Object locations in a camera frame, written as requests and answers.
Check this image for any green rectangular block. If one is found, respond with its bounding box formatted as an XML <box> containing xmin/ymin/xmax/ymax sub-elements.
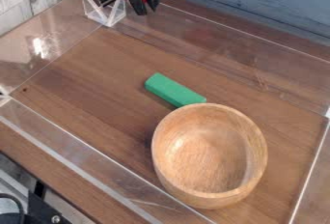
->
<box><xmin>144</xmin><ymin>72</ymin><xmax>205</xmax><ymax>107</ymax></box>

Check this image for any wooden bowl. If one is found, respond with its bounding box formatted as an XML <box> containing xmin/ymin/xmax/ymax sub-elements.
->
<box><xmin>151</xmin><ymin>103</ymin><xmax>268</xmax><ymax>210</ymax></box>

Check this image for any clear acrylic back wall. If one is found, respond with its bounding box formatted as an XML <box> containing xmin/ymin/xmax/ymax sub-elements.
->
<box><xmin>114</xmin><ymin>0</ymin><xmax>330</xmax><ymax>117</ymax></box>

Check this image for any clear acrylic wall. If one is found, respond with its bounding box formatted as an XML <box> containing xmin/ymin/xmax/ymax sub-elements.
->
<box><xmin>0</xmin><ymin>97</ymin><xmax>215</xmax><ymax>224</ymax></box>
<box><xmin>114</xmin><ymin>0</ymin><xmax>330</xmax><ymax>117</ymax></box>
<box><xmin>287</xmin><ymin>106</ymin><xmax>330</xmax><ymax>224</ymax></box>

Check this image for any clear acrylic front wall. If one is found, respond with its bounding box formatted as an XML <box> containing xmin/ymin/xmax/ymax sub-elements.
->
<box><xmin>0</xmin><ymin>97</ymin><xmax>215</xmax><ymax>224</ymax></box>

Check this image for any black clamp with cable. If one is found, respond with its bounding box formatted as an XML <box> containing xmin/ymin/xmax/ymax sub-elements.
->
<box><xmin>0</xmin><ymin>192</ymin><xmax>72</xmax><ymax>224</ymax></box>

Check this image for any clear acrylic right wall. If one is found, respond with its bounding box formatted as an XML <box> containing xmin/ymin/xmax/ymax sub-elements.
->
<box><xmin>287</xmin><ymin>106</ymin><xmax>330</xmax><ymax>224</ymax></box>

